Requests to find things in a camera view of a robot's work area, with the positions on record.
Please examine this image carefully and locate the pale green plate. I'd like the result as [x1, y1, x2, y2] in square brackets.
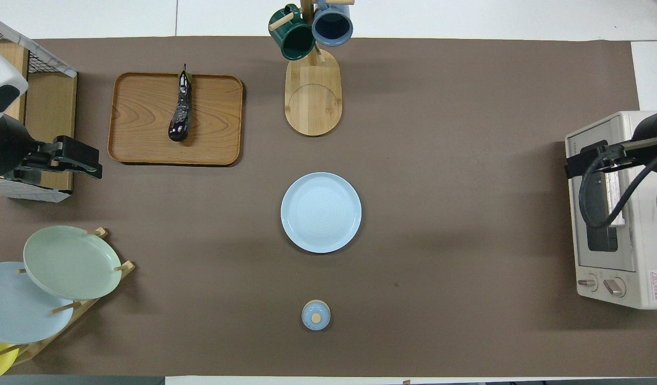
[23, 225, 122, 301]

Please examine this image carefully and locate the brown table mat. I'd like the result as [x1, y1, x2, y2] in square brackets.
[0, 36, 657, 378]

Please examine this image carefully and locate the blue mug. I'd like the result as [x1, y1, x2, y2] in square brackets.
[311, 0, 354, 47]

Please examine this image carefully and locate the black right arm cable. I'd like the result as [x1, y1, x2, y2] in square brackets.
[578, 145, 657, 238]

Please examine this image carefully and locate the marble pattern cloth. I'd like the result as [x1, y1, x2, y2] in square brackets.
[0, 13, 78, 78]

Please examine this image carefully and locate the dark green mug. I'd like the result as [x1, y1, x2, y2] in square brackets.
[268, 4, 316, 61]

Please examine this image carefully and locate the dark purple eggplant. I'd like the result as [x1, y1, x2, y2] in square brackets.
[168, 64, 194, 143]

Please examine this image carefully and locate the light blue racked plate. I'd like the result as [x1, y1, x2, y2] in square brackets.
[0, 261, 75, 344]

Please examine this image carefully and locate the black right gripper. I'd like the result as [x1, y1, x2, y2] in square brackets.
[565, 140, 636, 180]

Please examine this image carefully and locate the rectangular wooden tray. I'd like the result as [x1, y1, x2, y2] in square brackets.
[107, 72, 244, 166]

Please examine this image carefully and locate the wooden mug tree stand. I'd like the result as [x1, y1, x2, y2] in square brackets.
[268, 0, 355, 137]

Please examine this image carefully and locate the wooden dish rack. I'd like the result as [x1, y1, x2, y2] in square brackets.
[0, 227, 136, 367]

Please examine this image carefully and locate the beige toaster oven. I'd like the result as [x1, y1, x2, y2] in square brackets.
[565, 111, 657, 310]

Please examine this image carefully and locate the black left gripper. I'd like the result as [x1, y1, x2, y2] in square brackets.
[18, 135, 103, 180]

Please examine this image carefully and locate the wooden wire shelf basket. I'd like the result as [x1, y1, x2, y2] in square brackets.
[0, 13, 78, 203]

